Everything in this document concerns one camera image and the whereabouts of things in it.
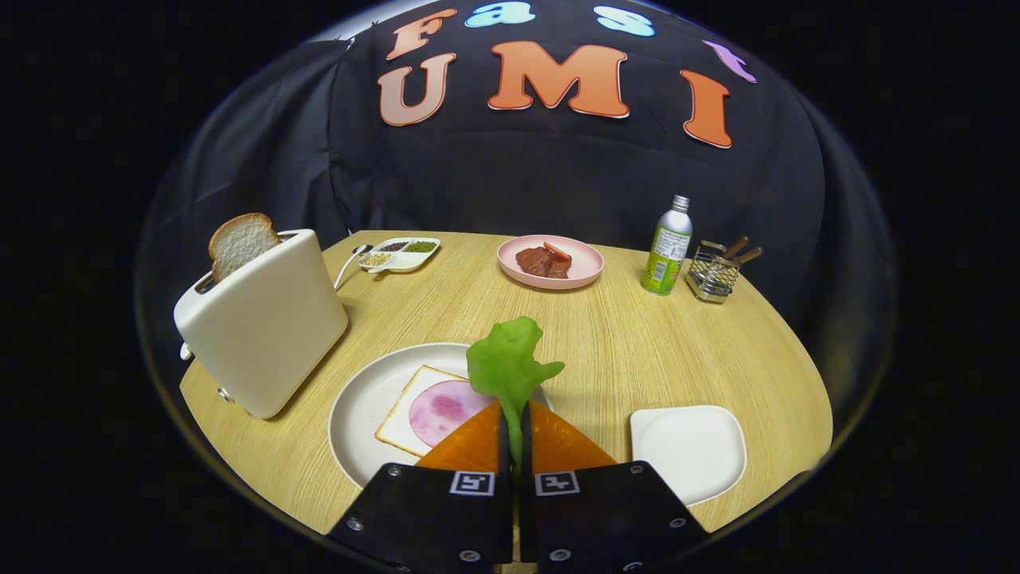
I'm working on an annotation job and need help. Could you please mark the green lettuce leaf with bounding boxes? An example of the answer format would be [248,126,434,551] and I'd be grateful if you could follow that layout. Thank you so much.
[466,316,565,463]

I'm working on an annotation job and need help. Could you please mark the metal wire utensil holder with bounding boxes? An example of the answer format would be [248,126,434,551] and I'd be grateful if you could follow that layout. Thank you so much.
[685,241,742,304]

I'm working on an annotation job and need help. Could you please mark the pink round plate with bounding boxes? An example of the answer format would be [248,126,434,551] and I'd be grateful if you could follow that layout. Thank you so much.
[497,234,605,290]

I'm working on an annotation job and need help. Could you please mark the brown crust toast bread slice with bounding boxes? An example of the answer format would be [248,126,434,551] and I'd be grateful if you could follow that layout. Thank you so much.
[209,213,281,284]

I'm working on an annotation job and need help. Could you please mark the white divided condiment dish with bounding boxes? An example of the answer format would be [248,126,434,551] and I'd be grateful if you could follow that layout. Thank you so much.
[358,238,441,275]

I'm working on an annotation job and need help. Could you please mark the white sandwich bread slice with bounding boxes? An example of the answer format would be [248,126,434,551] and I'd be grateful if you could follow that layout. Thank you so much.
[375,365,495,458]

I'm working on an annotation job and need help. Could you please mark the red-brown meat pieces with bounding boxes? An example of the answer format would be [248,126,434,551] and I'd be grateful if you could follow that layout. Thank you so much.
[515,246,571,279]

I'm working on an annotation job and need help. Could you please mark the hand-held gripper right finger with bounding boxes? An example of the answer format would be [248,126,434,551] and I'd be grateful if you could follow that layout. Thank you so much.
[518,399,710,573]

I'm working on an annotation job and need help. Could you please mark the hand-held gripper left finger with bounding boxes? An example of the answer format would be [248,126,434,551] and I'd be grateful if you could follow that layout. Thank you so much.
[327,401,515,571]

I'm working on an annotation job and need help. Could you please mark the small square white plate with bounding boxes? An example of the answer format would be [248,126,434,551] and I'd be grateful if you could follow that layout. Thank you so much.
[630,405,747,507]

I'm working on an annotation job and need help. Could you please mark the silver bottle with green label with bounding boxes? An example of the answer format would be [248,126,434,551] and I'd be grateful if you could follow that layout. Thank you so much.
[641,195,693,297]

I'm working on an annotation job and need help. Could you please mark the pink ham slice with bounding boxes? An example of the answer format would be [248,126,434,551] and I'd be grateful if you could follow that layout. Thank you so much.
[409,379,495,448]

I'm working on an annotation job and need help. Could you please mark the white toaster power cable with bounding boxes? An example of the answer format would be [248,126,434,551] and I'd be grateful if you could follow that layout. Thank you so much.
[333,244,372,292]

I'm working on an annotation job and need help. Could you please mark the black backdrop cloth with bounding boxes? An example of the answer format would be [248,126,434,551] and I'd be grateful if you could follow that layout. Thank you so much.
[135,0,893,383]

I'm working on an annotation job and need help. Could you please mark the large round white plate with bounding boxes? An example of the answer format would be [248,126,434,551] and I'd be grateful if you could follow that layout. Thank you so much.
[328,343,552,489]

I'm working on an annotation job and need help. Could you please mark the white toaster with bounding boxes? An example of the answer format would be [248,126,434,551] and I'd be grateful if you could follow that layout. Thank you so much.
[174,230,349,420]

